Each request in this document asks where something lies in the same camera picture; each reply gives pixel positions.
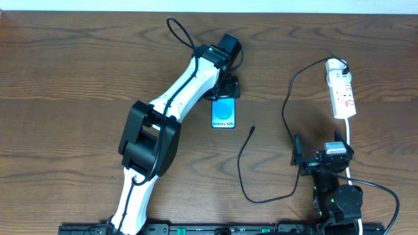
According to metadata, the black USB charging cable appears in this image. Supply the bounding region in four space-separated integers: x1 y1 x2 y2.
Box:
237 56 350 204

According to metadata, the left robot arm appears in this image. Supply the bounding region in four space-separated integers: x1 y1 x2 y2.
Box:
106 34 242 234

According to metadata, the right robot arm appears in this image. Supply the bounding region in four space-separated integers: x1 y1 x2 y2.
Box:
291 131 363 234

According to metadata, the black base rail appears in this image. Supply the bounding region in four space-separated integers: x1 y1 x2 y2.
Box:
58 223 386 235

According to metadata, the white USB charger plug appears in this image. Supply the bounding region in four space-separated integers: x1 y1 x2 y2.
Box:
325 57 349 74

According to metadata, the white power strip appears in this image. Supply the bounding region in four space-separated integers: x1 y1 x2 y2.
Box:
327 70 357 119

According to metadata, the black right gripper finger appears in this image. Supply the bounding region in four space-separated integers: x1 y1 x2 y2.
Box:
291 133 303 166
334 131 353 154

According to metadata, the white power strip cord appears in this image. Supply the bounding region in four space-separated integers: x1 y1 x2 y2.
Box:
344 117 364 235

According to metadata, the blue Galaxy smartphone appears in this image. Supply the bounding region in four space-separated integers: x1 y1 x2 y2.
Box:
212 98 236 129

